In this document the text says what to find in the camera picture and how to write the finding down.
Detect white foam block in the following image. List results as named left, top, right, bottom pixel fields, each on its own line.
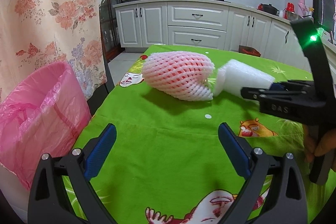
left=213, top=59, right=275, bottom=98

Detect pink-lined trash bin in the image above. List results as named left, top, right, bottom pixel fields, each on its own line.
left=1, top=61, right=91, bottom=189

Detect white lower kitchen cabinets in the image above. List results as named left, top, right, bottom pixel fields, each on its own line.
left=113, top=0, right=336, bottom=75

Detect person's right hand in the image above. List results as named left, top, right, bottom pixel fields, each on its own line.
left=302, top=124, right=336, bottom=163

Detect steel bowl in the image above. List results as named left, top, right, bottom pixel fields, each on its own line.
left=284, top=10, right=302, bottom=21

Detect pink foam fruit net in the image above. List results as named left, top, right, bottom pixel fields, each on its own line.
left=142, top=51, right=215, bottom=101

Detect green cartoon tablecloth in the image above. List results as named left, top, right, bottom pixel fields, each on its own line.
left=63, top=44, right=336, bottom=224

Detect floral curtain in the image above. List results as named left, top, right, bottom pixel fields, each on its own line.
left=1, top=0, right=106, bottom=99

